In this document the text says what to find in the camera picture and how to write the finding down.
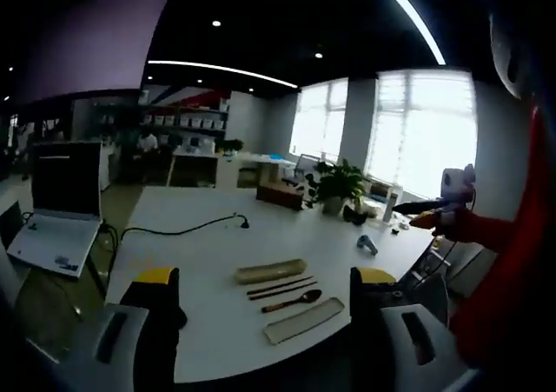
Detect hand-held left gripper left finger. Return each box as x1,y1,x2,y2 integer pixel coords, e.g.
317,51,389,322
56,266,189,392

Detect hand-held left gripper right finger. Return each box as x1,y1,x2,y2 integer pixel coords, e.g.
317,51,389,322
349,266,481,392

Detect grey cutlery case lid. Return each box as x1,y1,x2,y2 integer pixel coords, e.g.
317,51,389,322
262,296,346,347

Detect dark wooden spoon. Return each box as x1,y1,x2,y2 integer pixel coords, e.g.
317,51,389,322
261,289,323,315

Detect dark wooden chopstick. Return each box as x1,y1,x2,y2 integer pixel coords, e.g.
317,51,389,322
246,276,314,296
248,280,319,302

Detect white bottle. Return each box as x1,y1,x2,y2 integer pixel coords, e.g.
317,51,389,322
381,191,399,224

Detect grey handheld device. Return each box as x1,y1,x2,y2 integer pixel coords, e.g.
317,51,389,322
356,234,379,256

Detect small black object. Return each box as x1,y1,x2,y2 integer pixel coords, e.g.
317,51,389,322
342,204,368,227

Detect potted green plant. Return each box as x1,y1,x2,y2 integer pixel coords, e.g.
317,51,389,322
314,158,368,216

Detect person's red clothing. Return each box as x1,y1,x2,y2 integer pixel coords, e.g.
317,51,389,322
447,103,556,369

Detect grey office chair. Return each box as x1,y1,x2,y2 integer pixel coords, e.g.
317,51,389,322
294,153,321,185

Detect white worn device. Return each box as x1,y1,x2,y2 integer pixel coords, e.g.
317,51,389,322
489,12,536,101

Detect brown wooden tissue box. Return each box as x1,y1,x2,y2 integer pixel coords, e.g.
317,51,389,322
255,179,305,212

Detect white laptop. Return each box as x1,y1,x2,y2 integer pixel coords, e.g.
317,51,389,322
6,141,103,279

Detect shelf with white boxes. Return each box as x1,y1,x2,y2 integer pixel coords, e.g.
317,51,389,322
141,99,230,133

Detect thin gripper cable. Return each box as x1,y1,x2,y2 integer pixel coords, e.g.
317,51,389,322
427,234,458,276

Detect black power cable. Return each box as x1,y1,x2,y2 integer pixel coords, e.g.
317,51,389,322
119,212,251,238

